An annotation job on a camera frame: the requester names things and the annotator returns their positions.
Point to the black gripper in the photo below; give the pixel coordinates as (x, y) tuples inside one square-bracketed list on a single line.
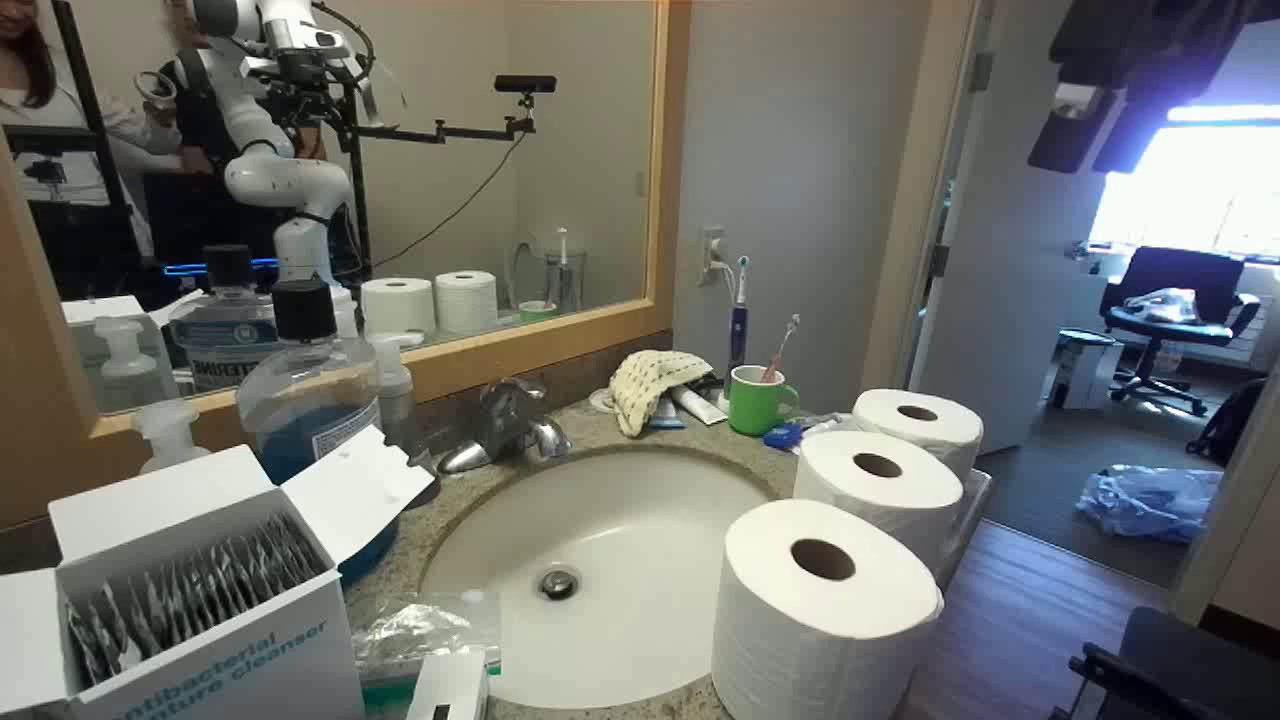
[(1161, 52)]

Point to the small white device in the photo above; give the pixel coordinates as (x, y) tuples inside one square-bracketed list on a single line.
[(447, 684)]

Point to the white sink basin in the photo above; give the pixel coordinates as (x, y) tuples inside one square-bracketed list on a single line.
[(640, 586)]

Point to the bright window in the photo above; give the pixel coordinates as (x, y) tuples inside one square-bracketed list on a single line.
[(1201, 187)]

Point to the black robot table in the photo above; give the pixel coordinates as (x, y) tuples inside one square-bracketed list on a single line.
[(1187, 666)]

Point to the white toothpaste tube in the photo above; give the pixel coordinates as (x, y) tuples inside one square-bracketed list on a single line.
[(703, 407)]

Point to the electric toothbrush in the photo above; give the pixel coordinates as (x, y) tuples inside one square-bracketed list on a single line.
[(737, 332)]

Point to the chrome faucet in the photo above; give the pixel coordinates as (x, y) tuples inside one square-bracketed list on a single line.
[(512, 427)]

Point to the black office chair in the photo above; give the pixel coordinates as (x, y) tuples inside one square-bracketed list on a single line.
[(1183, 275)]

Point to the small blue item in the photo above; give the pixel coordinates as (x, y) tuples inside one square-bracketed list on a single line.
[(786, 439)]

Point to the cream fabric pouch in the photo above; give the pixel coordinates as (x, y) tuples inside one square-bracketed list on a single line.
[(652, 383)]

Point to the black bag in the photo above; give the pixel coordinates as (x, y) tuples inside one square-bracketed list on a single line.
[(1227, 427)]

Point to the clear plastic bag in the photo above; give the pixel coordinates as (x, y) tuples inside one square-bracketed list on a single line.
[(402, 632)]

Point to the grey room door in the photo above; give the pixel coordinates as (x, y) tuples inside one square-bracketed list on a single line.
[(1003, 264)]

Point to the white tissue roll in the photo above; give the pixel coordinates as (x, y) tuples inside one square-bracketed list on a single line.
[(904, 512), (803, 642), (952, 429)]

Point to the manual toothbrush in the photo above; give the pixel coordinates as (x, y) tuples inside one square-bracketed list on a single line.
[(782, 348)]

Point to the small clear soap bottle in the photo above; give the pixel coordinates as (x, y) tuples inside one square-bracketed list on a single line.
[(394, 392)]

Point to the white storage box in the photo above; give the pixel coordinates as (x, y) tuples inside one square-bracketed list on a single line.
[(1084, 375)]

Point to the open white floss box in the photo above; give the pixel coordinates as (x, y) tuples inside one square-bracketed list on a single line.
[(201, 666)]

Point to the crumpled pale plastic bag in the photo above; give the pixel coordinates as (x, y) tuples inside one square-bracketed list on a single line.
[(1147, 503)]

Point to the green mug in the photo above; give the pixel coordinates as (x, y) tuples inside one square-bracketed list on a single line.
[(758, 400)]

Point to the blue mouthwash bottle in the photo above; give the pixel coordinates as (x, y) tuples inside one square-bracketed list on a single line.
[(315, 400)]

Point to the wood framed mirror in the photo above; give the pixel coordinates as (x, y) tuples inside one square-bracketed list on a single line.
[(585, 202)]

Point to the teal box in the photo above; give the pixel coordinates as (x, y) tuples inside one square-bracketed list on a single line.
[(384, 700)]

